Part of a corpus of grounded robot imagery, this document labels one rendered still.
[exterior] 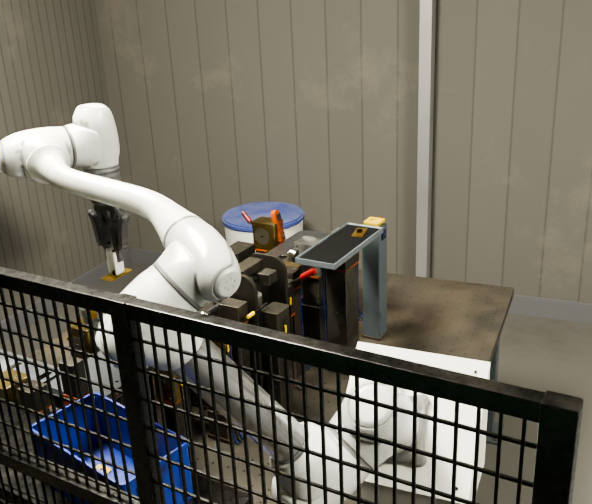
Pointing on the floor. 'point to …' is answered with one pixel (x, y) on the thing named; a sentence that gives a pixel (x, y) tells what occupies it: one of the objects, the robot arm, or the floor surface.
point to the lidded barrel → (237, 230)
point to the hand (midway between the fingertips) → (114, 260)
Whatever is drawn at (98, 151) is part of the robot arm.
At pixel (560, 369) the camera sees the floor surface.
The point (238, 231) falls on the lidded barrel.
